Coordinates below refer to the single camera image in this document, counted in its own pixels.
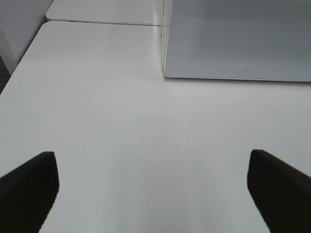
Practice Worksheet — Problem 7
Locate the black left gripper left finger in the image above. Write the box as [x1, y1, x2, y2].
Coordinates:
[0, 151, 59, 233]

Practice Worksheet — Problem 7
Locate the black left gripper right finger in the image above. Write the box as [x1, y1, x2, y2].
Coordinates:
[247, 150, 311, 233]

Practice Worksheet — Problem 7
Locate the white microwave door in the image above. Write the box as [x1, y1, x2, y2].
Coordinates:
[164, 0, 311, 82]

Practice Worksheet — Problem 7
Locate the white microwave oven body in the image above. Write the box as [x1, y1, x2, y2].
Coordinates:
[156, 0, 173, 77]

